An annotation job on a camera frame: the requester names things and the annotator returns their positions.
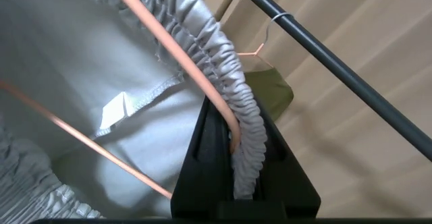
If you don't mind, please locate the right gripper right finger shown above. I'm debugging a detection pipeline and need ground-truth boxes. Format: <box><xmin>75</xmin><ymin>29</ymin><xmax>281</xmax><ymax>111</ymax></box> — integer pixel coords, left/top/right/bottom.
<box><xmin>253</xmin><ymin>95</ymin><xmax>321</xmax><ymax>219</ymax></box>

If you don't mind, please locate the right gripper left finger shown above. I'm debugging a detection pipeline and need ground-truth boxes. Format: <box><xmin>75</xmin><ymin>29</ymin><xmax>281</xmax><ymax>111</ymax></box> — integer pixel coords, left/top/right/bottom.
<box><xmin>170</xmin><ymin>95</ymin><xmax>236</xmax><ymax>219</ymax></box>

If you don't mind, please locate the green shirt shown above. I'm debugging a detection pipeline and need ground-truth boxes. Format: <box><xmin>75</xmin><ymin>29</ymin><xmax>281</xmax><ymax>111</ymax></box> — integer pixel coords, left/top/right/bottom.
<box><xmin>243</xmin><ymin>67</ymin><xmax>295</xmax><ymax>122</ymax></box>

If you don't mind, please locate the pink clothes hanger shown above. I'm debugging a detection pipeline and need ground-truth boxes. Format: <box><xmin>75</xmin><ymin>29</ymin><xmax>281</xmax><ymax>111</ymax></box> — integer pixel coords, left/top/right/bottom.
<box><xmin>0</xmin><ymin>0</ymin><xmax>242</xmax><ymax>200</ymax></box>
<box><xmin>236</xmin><ymin>11</ymin><xmax>294</xmax><ymax>70</ymax></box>

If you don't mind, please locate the pale grey garment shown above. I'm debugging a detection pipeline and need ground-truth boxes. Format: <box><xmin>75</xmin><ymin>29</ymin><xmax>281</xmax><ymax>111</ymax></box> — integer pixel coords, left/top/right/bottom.
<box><xmin>0</xmin><ymin>0</ymin><xmax>269</xmax><ymax>220</ymax></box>

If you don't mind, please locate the black clothes rack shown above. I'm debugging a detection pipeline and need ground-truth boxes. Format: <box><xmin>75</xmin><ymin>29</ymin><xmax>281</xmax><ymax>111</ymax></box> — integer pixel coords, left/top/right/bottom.
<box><xmin>229</xmin><ymin>0</ymin><xmax>432</xmax><ymax>163</ymax></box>

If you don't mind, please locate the beige curtain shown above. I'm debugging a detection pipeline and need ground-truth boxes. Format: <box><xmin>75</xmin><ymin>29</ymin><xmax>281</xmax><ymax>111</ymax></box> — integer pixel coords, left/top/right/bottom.
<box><xmin>187</xmin><ymin>0</ymin><xmax>432</xmax><ymax>219</ymax></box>

